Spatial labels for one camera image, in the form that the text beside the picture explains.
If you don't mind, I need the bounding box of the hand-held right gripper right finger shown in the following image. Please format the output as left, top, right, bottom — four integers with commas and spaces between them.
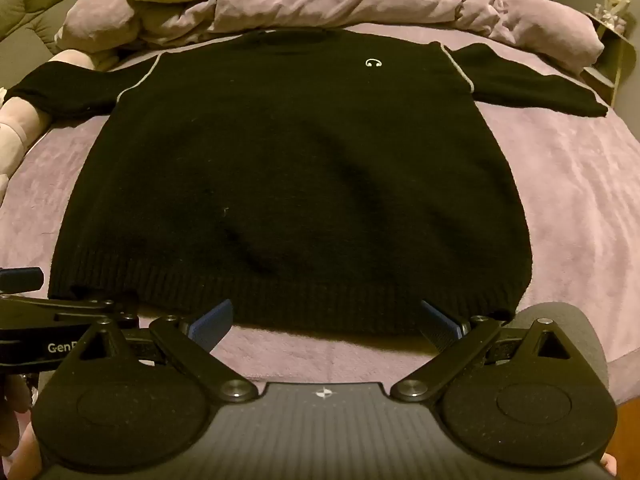
389, 299, 581, 404

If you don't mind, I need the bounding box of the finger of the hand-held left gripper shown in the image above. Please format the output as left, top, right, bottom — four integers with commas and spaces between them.
0, 267, 45, 292
0, 293, 141, 333

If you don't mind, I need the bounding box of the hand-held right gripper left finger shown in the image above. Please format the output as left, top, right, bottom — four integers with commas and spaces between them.
65, 298, 259, 405

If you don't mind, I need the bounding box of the black knit sweater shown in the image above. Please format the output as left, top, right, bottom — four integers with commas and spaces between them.
4, 29, 610, 338

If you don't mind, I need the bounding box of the person's left hand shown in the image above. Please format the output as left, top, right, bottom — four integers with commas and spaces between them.
0, 374, 32, 461

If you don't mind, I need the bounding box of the pink long plush toy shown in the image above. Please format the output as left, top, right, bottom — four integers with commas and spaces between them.
0, 50, 108, 201

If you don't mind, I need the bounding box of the purple pillow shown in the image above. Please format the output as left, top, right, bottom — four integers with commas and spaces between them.
62, 0, 151, 57

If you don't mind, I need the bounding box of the grey-green padded headboard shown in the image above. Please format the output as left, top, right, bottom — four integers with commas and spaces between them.
0, 0, 141, 56

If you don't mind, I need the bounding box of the purple duvet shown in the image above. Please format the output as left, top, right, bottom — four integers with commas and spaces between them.
207, 0, 606, 73

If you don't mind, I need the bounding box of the yellow wall shelf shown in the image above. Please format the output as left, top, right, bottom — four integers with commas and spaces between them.
580, 10, 638, 108

